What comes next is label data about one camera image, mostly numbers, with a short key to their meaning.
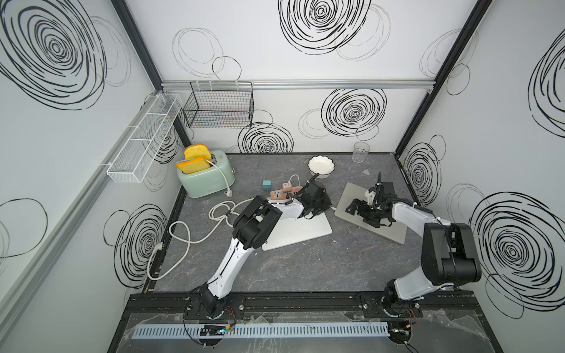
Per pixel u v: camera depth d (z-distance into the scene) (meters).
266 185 1.05
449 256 0.46
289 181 0.96
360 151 1.18
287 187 0.99
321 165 1.14
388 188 0.76
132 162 0.71
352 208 0.85
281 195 0.99
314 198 0.83
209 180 0.94
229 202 0.99
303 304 0.76
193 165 0.87
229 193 1.01
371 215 0.81
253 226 0.59
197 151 0.93
